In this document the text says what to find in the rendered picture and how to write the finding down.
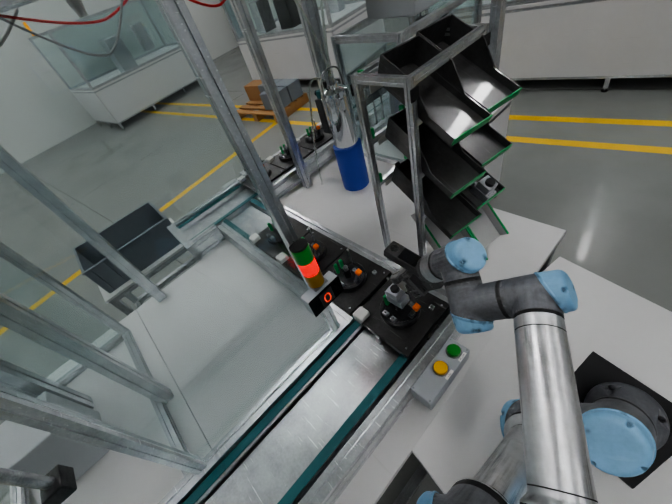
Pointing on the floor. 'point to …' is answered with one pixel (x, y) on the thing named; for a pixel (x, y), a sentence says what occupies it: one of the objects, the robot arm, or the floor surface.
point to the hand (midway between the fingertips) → (392, 276)
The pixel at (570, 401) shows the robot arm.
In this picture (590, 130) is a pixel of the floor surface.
